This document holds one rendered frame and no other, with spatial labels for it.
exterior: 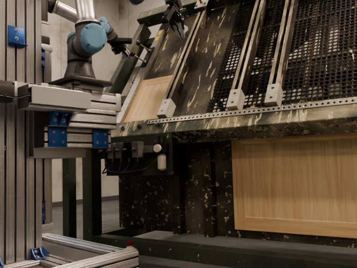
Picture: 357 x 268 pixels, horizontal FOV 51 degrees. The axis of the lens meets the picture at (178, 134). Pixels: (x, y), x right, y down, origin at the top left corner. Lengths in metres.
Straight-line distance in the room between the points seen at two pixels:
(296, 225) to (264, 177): 0.29
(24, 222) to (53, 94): 0.62
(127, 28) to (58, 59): 1.52
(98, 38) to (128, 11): 5.63
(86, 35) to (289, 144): 1.16
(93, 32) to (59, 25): 4.99
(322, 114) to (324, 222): 0.57
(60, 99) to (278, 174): 1.19
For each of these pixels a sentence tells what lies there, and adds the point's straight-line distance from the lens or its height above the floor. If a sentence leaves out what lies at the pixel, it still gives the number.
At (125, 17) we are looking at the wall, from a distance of 7.39.
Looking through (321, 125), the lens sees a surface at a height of 0.79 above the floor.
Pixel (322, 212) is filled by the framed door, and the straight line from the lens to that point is 2.05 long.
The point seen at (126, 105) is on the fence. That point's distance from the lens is 2.52.
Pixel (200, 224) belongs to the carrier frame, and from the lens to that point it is 2.34.
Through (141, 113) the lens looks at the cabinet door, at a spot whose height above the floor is 0.96.
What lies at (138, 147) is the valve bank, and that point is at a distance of 2.11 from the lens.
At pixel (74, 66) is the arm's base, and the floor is 1.10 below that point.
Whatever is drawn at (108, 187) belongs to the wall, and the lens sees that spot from 6.84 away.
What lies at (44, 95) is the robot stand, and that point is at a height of 0.91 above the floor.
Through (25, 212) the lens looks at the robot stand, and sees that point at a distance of 1.84.
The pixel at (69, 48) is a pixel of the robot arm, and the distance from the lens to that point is 1.86.
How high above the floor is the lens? 0.64
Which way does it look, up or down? 4 degrees up
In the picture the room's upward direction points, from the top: 2 degrees counter-clockwise
